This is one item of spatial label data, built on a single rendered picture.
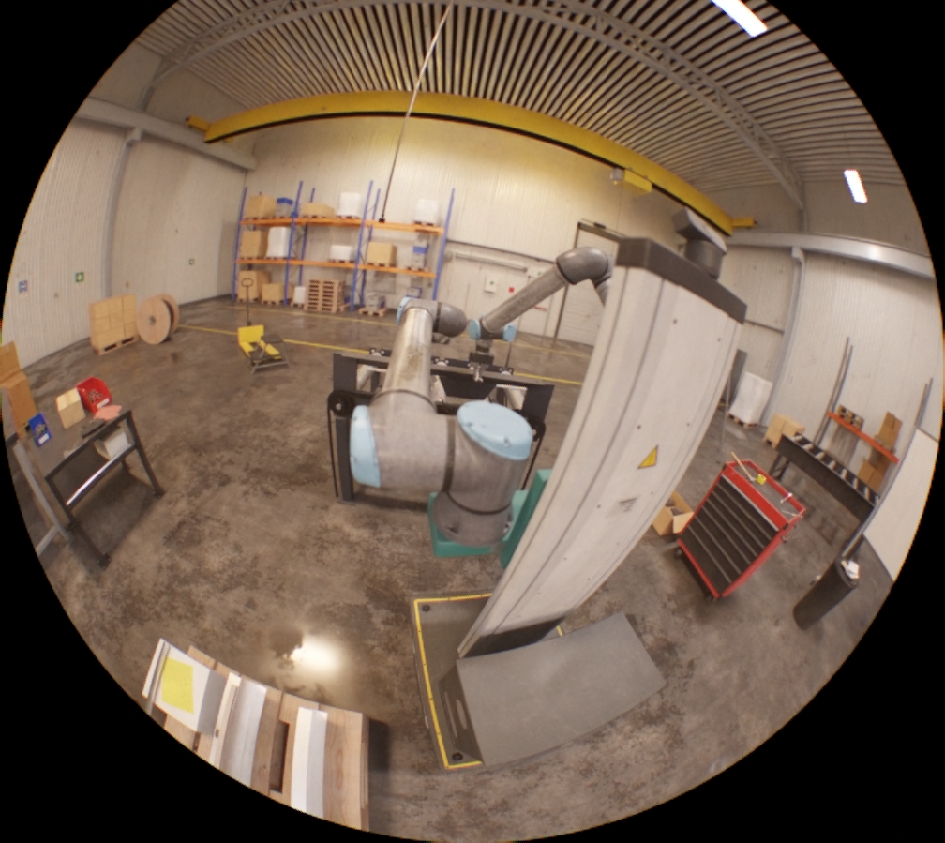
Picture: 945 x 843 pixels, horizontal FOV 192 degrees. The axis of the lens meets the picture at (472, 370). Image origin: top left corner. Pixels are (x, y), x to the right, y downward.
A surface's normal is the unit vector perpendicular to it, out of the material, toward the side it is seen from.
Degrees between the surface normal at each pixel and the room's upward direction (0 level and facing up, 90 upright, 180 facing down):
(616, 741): 0
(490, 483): 90
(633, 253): 90
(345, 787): 0
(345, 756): 0
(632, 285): 90
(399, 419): 15
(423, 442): 40
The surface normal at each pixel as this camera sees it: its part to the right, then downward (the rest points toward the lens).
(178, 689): 0.18, -0.93
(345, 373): 0.07, 0.33
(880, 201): -0.98, -0.14
